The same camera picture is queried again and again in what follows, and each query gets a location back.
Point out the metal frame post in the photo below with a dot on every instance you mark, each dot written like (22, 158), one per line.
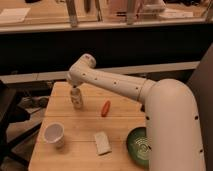
(72, 13)
(130, 11)

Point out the metal frame post left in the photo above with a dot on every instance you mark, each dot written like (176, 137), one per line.
(72, 13)

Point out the green bowl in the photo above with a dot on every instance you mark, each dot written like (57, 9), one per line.
(137, 147)

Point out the metal frame post right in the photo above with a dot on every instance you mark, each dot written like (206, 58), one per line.
(130, 11)

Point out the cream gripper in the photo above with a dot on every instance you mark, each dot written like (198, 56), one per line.
(74, 87)

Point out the white paper cup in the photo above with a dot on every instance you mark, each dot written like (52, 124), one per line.
(54, 135)

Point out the clear plastic bottle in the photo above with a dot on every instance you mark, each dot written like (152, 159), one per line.
(76, 98)

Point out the orange carrot toy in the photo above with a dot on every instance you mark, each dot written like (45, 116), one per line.
(105, 108)

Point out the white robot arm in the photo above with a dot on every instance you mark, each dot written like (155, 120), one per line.
(172, 117)

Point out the white folded cloth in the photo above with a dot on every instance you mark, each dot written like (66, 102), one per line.
(102, 143)

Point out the white paper sheet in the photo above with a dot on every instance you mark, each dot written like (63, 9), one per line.
(13, 15)

